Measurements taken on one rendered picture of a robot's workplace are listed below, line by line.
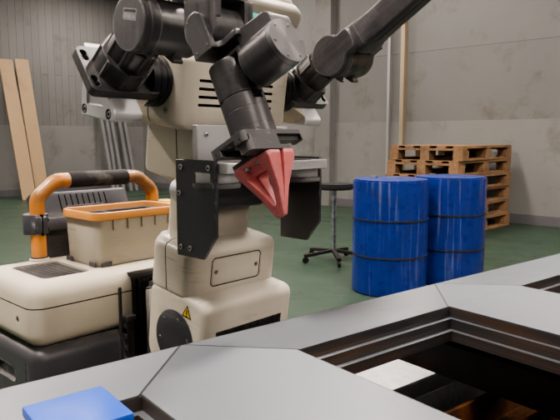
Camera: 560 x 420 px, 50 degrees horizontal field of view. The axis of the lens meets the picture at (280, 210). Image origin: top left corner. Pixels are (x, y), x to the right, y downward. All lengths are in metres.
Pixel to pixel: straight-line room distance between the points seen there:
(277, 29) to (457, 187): 3.75
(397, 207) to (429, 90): 4.76
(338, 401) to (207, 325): 0.53
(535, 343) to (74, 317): 0.83
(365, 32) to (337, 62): 0.07
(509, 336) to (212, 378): 0.38
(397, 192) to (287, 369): 3.45
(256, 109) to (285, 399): 0.35
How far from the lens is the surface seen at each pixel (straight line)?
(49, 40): 12.49
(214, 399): 0.54
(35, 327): 1.21
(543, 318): 0.83
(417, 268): 4.17
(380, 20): 1.13
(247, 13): 0.80
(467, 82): 8.40
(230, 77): 0.74
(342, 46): 1.15
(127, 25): 0.88
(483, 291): 0.94
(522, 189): 8.07
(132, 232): 1.32
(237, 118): 0.72
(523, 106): 8.07
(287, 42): 0.71
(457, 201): 4.41
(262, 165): 0.70
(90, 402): 0.48
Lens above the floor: 1.08
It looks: 7 degrees down
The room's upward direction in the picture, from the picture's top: straight up
